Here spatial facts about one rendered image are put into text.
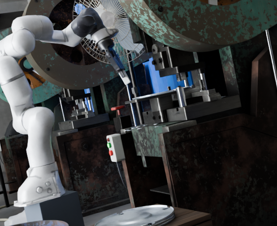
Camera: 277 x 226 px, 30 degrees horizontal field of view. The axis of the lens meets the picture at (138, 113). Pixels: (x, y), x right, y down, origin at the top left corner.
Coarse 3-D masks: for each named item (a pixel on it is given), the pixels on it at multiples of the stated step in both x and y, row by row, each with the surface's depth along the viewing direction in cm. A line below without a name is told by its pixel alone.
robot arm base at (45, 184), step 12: (36, 168) 217; (48, 168) 218; (36, 180) 215; (48, 180) 216; (60, 180) 222; (24, 192) 213; (36, 192) 214; (48, 192) 216; (60, 192) 218; (24, 204) 210
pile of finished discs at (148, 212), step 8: (136, 208) 199; (144, 208) 198; (152, 208) 195; (160, 208) 192; (168, 208) 190; (112, 216) 196; (120, 216) 193; (128, 216) 188; (136, 216) 185; (144, 216) 182; (152, 216) 182; (160, 216) 180; (168, 216) 176; (96, 224) 187; (104, 224) 185; (112, 224) 183; (120, 224) 180; (128, 224) 178; (136, 224) 176; (144, 224) 174; (152, 224) 172; (160, 224) 176
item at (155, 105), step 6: (150, 96) 236; (156, 96) 237; (162, 96) 241; (168, 96) 242; (126, 102) 243; (132, 102) 237; (150, 102) 248; (156, 102) 242; (162, 102) 241; (168, 102) 242; (156, 108) 243; (162, 108) 241; (168, 108) 242; (156, 114) 244; (162, 114) 241; (156, 120) 246; (162, 120) 241
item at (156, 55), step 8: (152, 40) 253; (152, 48) 252; (160, 48) 248; (168, 48) 241; (152, 56) 250; (160, 56) 243; (168, 56) 242; (176, 56) 242; (184, 56) 244; (192, 56) 246; (152, 64) 249; (160, 64) 244; (168, 64) 243; (176, 64) 242; (184, 64) 244
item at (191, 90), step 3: (192, 87) 245; (195, 87) 246; (198, 87) 246; (186, 90) 243; (189, 90) 244; (192, 90) 245; (195, 90) 245; (198, 90) 246; (186, 93) 243; (189, 93) 244; (174, 96) 252; (186, 96) 243; (189, 96) 244; (174, 99) 253; (177, 99) 250
